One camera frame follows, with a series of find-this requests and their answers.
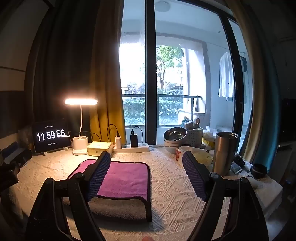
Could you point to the round ceiling light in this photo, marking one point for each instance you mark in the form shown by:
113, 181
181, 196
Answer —
161, 5

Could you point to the purple towel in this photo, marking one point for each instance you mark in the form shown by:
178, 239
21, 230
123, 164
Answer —
126, 177

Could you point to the white plastic bag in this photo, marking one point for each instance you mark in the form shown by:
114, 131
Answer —
185, 151

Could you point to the white charger plug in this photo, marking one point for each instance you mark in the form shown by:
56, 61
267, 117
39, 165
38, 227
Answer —
118, 142

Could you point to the light wooden box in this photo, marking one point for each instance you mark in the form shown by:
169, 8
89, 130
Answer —
100, 148

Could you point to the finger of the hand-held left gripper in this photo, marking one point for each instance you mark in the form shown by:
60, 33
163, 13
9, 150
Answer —
20, 157

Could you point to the hanging white shirt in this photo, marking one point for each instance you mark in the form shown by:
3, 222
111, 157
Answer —
226, 76

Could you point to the steel bowl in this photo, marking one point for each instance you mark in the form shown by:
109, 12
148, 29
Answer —
174, 134

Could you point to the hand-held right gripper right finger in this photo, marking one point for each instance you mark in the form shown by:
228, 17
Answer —
194, 177

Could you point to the balcony railing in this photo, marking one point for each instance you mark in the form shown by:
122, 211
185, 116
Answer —
161, 95

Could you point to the black charger plug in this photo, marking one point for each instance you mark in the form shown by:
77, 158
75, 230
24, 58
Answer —
134, 139

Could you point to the white pot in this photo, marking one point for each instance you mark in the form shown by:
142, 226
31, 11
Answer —
172, 146

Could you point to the white textured blanket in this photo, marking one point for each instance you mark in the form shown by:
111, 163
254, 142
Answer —
171, 185

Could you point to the person's right hand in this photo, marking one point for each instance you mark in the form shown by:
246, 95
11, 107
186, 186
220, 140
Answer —
146, 239

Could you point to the dark curtain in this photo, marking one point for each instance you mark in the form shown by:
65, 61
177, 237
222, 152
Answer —
64, 58

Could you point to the white plastic basket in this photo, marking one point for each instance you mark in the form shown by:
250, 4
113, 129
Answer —
194, 138

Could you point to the white power strip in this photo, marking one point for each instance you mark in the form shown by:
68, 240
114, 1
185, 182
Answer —
138, 147

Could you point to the teal curtain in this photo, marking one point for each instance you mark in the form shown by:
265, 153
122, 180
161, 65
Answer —
269, 104

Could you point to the black round cap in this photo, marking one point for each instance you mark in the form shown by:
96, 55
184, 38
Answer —
258, 171

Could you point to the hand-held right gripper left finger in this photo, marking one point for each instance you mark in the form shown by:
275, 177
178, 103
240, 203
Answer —
100, 177

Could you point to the steel tumbler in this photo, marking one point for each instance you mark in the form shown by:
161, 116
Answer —
223, 153

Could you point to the tablet clock display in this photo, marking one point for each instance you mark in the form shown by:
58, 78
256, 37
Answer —
50, 135

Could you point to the white desk lamp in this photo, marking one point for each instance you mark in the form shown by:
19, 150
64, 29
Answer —
81, 101

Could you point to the yellow plastic bag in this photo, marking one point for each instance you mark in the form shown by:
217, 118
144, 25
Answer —
208, 140

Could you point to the yellow curtain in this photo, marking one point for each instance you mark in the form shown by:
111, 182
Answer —
106, 92

